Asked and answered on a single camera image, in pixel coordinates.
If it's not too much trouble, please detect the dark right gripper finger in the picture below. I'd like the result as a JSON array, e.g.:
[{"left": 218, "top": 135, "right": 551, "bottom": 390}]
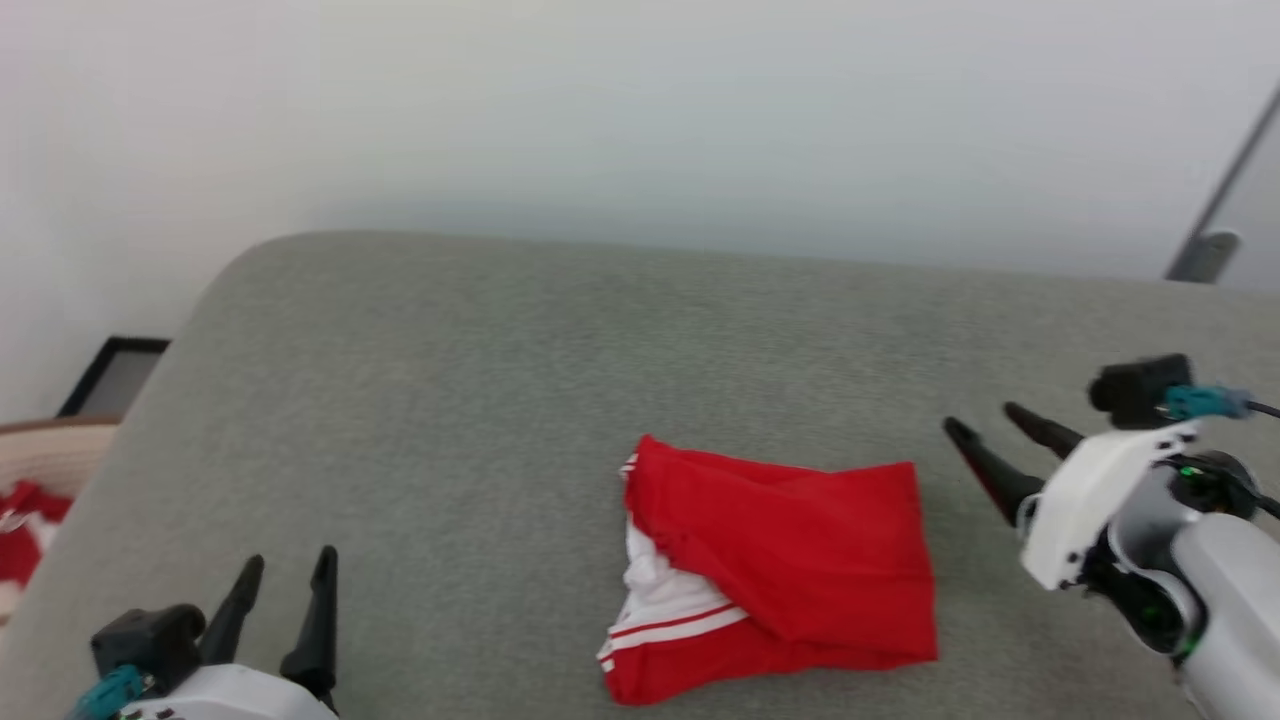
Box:
[
  {"left": 1004, "top": 402, "right": 1087, "bottom": 460},
  {"left": 943, "top": 417, "right": 1047, "bottom": 527}
]

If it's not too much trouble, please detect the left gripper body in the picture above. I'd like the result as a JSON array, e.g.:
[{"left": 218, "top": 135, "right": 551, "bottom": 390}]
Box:
[{"left": 115, "top": 663, "right": 341, "bottom": 720}]

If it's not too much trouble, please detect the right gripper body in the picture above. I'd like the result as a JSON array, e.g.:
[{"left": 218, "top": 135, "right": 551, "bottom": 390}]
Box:
[{"left": 1020, "top": 420, "right": 1201, "bottom": 592}]

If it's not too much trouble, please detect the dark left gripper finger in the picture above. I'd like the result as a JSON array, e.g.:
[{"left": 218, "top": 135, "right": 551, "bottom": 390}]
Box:
[
  {"left": 280, "top": 545, "right": 340, "bottom": 702},
  {"left": 200, "top": 555, "right": 267, "bottom": 667}
]

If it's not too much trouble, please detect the red garment with white sleeves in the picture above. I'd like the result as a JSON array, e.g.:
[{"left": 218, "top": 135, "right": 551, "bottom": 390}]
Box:
[{"left": 597, "top": 435, "right": 939, "bottom": 707}]

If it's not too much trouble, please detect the red and white clothing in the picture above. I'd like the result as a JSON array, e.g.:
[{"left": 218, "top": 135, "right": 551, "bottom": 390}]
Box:
[{"left": 0, "top": 480, "right": 74, "bottom": 591}]

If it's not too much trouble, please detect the beige laundry basket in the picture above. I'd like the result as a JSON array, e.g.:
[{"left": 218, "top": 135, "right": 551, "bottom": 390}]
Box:
[{"left": 0, "top": 417, "right": 123, "bottom": 627}]

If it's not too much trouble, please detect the grey fabric sofa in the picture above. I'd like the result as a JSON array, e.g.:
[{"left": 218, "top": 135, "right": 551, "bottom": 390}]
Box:
[{"left": 0, "top": 230, "right": 1280, "bottom": 720}]

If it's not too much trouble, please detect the teal left camera connector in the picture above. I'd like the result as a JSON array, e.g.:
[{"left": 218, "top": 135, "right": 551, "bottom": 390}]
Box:
[{"left": 67, "top": 665, "right": 147, "bottom": 720}]

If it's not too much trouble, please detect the teal camera connector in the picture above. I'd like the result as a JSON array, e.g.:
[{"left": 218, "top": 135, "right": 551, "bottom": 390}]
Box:
[
  {"left": 67, "top": 665, "right": 147, "bottom": 720},
  {"left": 1164, "top": 385, "right": 1252, "bottom": 422}
]

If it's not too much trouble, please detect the teal right camera connector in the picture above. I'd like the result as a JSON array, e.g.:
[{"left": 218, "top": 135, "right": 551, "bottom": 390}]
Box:
[{"left": 1164, "top": 385, "right": 1252, "bottom": 422}]

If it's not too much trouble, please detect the dark grey metal post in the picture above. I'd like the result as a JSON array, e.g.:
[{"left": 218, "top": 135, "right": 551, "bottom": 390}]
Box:
[{"left": 1164, "top": 85, "right": 1280, "bottom": 285}]

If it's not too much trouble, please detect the black picture frame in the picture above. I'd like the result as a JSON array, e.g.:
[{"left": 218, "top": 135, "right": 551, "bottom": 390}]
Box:
[{"left": 56, "top": 336, "right": 172, "bottom": 420}]

